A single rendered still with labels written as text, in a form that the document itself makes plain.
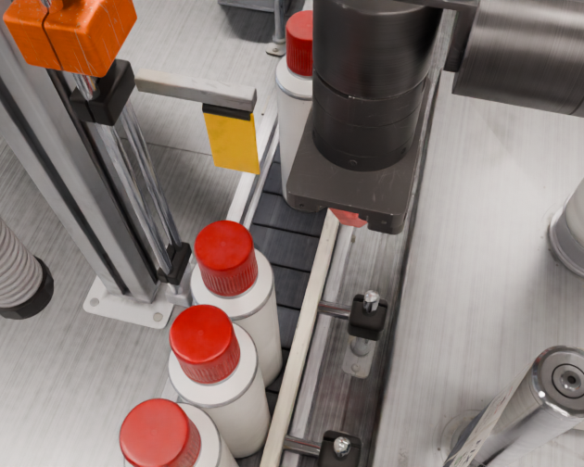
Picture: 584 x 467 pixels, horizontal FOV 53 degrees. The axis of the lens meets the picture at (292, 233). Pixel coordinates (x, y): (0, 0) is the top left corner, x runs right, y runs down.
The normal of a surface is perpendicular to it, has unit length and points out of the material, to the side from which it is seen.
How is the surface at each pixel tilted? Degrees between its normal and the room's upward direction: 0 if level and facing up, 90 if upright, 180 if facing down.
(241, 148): 90
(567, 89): 88
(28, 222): 0
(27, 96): 90
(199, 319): 2
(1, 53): 90
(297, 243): 0
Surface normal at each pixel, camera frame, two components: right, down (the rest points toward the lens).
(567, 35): -0.21, 0.23
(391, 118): 0.30, 0.82
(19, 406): -0.02, -0.51
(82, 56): -0.25, 0.84
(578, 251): -0.78, 0.54
